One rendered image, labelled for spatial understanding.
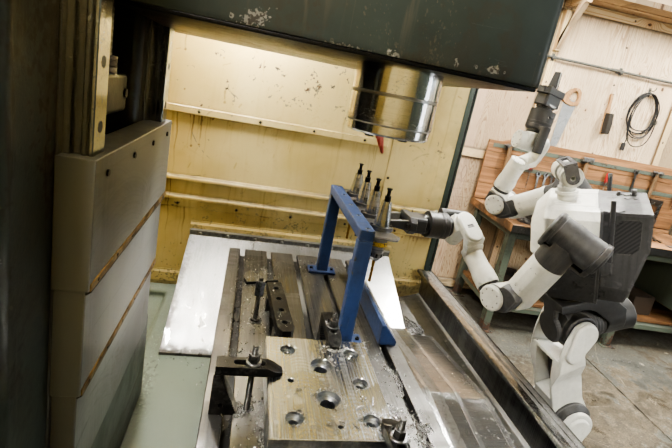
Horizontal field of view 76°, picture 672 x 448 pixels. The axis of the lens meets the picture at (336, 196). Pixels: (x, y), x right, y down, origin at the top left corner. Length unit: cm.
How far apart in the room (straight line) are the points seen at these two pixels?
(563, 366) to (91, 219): 142
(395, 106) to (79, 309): 55
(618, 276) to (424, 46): 98
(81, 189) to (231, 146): 126
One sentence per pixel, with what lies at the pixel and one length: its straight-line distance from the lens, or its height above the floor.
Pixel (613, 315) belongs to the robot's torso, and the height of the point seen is 103.
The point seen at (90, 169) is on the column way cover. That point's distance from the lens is 60.
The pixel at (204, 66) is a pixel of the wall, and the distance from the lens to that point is 180.
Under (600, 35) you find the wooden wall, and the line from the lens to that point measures 432.
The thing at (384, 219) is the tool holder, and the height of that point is 125.
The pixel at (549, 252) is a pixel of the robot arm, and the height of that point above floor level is 124.
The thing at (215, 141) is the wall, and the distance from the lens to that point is 183.
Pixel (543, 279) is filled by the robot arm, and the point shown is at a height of 116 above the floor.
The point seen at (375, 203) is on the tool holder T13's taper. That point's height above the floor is 126.
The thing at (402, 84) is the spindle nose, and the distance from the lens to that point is 75.
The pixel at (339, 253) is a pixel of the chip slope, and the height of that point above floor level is 85.
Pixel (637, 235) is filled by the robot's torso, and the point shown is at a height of 132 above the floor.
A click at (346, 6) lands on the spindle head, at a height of 167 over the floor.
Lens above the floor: 155
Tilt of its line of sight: 14 degrees down
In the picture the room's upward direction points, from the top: 11 degrees clockwise
